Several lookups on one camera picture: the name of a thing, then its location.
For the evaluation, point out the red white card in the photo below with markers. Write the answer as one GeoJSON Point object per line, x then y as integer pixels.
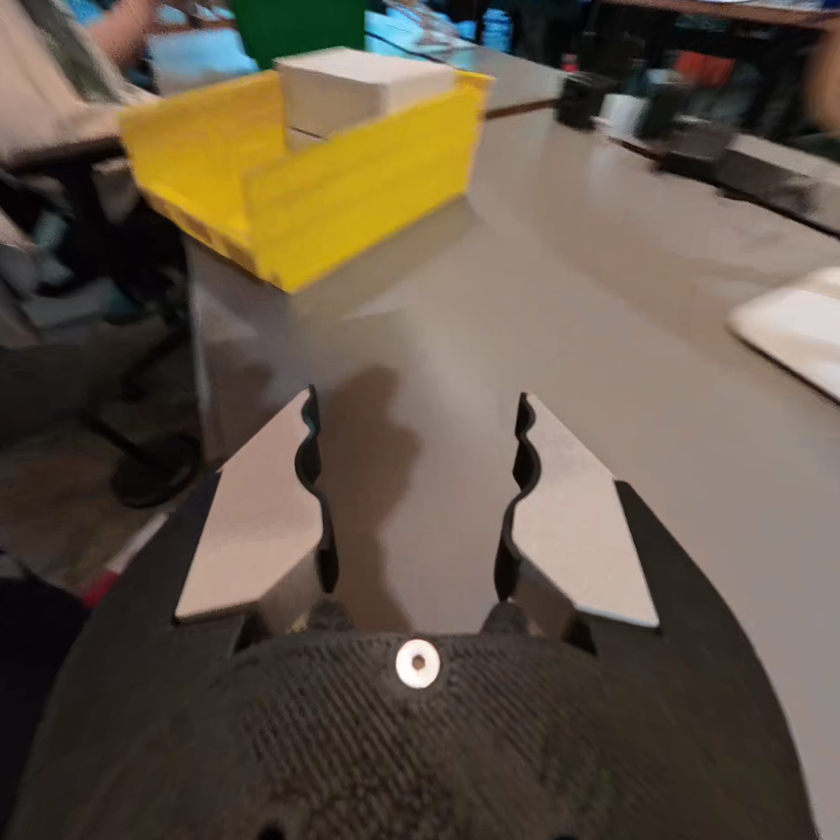
{"type": "Point", "coordinates": [118, 564]}

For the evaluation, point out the black power adapter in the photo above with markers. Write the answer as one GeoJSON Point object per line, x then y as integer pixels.
{"type": "Point", "coordinates": [584, 98]}
{"type": "Point", "coordinates": [695, 149]}

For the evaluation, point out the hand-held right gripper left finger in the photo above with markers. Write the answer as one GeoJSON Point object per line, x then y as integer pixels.
{"type": "Point", "coordinates": [256, 525]}

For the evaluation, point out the person's dark clothing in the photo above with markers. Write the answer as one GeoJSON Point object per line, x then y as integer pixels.
{"type": "Point", "coordinates": [33, 689]}

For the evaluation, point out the green panel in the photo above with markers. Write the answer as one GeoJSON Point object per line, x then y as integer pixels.
{"type": "Point", "coordinates": [295, 29]}

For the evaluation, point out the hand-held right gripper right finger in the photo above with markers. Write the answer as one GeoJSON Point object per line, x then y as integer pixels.
{"type": "Point", "coordinates": [577, 538]}

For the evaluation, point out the yellow plastic bin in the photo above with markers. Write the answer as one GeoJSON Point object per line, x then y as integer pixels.
{"type": "Point", "coordinates": [341, 210]}

